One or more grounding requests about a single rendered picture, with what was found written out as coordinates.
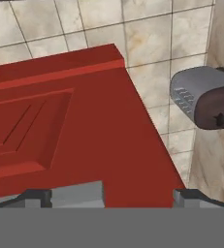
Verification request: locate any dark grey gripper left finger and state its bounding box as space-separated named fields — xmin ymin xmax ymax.
xmin=0 ymin=189 xmax=52 ymax=209

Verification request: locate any red cabinet door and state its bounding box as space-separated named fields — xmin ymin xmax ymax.
xmin=0 ymin=43 xmax=187 ymax=209

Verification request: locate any grey and brown toaster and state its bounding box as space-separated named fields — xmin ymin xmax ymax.
xmin=169 ymin=65 xmax=224 ymax=131

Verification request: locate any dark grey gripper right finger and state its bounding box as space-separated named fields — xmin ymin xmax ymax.
xmin=173 ymin=188 xmax=224 ymax=209

